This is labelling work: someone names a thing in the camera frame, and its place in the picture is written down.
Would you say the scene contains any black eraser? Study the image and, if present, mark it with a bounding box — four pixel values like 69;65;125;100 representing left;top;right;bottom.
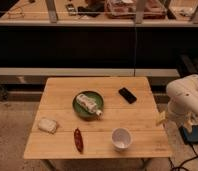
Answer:
119;88;137;104

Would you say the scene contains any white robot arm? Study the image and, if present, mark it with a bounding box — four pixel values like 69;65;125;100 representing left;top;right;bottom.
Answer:
156;74;198;127

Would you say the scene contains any white ceramic cup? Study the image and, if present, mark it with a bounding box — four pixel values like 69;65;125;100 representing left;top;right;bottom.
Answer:
111;128;132;151

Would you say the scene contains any blue black floor box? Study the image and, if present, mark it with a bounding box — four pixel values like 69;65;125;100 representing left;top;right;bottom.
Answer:
179;125;198;144

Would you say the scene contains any green plate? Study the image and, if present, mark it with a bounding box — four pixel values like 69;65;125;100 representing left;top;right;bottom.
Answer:
72;91;104;119

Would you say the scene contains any small labelled bottle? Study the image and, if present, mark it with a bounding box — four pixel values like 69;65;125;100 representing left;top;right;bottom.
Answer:
76;94;102;116

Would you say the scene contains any wooden table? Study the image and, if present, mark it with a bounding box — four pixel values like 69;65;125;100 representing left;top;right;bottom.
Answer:
23;76;173;171

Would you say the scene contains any red chili pepper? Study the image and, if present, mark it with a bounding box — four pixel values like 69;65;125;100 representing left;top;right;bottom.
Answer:
74;128;83;153

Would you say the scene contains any white wrapped packet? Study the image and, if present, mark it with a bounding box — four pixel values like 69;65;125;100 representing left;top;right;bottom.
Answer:
38;118;58;134

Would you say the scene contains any clear bag of items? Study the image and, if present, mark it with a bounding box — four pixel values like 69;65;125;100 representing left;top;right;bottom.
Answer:
105;0;167;19

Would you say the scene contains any black remote control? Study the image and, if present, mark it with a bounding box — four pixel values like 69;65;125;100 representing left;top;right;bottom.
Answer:
65;3;77;16

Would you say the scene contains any black floor cable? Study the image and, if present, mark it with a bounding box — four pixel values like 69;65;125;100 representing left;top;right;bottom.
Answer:
168;142;198;171

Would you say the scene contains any grey metal shelf frame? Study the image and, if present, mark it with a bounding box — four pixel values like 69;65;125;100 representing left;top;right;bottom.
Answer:
0;0;198;27

